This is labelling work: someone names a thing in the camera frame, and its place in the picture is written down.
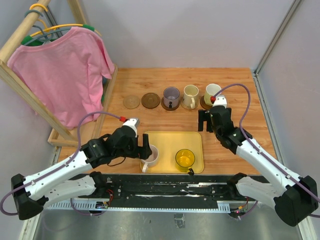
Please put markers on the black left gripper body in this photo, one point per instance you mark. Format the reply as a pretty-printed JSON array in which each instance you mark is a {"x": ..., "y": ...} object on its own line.
[{"x": 132, "y": 150}]

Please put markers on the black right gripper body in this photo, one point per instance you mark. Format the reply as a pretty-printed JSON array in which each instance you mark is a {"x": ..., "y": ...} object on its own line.
[{"x": 217, "y": 133}]

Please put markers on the pink ceramic mug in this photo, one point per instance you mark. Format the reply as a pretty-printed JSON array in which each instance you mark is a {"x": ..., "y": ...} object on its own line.
[{"x": 151, "y": 161}]

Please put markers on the brown ceramic coaster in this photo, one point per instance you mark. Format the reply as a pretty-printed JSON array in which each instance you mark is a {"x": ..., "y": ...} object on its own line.
[
  {"x": 168, "y": 108},
  {"x": 204, "y": 105},
  {"x": 150, "y": 100}
]

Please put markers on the woven rattan coaster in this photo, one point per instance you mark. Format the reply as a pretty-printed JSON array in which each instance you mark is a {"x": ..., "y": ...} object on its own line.
[
  {"x": 131, "y": 101},
  {"x": 187, "y": 107}
]

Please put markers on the cream ceramic mug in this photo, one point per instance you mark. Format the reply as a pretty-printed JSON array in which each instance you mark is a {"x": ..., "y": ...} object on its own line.
[{"x": 191, "y": 95}]

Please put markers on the white green-handled mug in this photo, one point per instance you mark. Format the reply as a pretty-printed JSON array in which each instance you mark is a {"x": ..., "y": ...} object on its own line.
[{"x": 210, "y": 90}]

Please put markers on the purple glass mug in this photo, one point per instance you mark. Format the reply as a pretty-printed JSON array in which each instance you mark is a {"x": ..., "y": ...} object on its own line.
[{"x": 171, "y": 96}]

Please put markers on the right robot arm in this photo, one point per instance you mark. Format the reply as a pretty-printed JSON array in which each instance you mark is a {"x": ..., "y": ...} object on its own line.
[{"x": 293, "y": 197}]

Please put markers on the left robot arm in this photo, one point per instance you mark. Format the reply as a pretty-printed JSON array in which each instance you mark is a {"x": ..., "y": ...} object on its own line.
[{"x": 87, "y": 157}]

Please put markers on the yellow plastic tray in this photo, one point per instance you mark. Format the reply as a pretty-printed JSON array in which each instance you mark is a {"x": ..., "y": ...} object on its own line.
[{"x": 168, "y": 143}]

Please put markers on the yellow glass mug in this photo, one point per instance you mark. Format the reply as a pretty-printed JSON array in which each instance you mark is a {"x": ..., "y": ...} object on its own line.
[{"x": 184, "y": 161}]

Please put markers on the teal garment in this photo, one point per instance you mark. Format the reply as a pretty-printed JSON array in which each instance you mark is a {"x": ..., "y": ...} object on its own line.
[{"x": 105, "y": 81}]

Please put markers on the wooden clothes rack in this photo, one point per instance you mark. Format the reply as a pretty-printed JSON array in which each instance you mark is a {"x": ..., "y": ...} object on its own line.
[{"x": 60, "y": 136}]

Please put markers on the pink t-shirt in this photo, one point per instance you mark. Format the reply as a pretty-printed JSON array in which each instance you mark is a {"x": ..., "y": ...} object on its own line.
[{"x": 66, "y": 75}]

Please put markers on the grey-blue clothes hanger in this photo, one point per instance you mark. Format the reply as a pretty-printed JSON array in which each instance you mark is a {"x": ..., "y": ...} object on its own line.
[{"x": 45, "y": 35}]

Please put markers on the yellow clothes hanger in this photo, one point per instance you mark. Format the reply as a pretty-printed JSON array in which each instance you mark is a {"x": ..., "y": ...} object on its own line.
[{"x": 78, "y": 13}]

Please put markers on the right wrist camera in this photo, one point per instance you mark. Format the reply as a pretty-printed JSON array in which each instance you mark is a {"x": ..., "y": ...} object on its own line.
[{"x": 219, "y": 100}]

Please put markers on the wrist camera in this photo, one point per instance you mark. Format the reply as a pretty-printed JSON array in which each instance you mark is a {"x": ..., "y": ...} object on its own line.
[
  {"x": 132, "y": 123},
  {"x": 219, "y": 100}
]

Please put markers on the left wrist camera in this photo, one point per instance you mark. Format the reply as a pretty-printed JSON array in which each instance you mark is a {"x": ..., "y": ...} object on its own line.
[{"x": 132, "y": 123}]

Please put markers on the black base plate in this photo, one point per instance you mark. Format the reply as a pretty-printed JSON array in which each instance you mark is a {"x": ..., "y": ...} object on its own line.
[{"x": 165, "y": 188}]

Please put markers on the aluminium corner post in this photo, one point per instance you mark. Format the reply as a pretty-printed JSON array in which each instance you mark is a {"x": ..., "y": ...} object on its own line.
[{"x": 293, "y": 9}]

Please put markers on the grey slotted cable duct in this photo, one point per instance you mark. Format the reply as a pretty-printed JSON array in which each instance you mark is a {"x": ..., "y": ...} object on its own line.
[{"x": 147, "y": 206}]

